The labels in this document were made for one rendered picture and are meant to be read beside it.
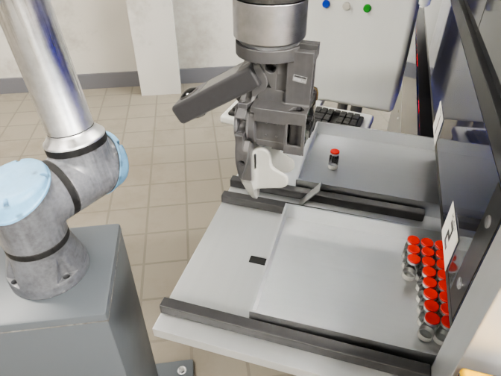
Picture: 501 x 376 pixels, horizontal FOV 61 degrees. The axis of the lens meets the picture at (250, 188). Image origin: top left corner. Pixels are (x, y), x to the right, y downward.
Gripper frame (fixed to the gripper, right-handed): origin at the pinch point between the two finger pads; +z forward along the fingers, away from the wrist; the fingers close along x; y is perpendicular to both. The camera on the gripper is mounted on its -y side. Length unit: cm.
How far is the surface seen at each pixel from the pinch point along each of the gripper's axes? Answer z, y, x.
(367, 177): 21.4, 16.0, 37.5
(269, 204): 19.6, -2.1, 20.4
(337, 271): 21.4, 13.2, 8.3
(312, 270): 21.4, 9.1, 7.3
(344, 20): 3, 3, 88
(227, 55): 89, -100, 270
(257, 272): 21.7, 0.0, 4.3
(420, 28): 24, 30, 159
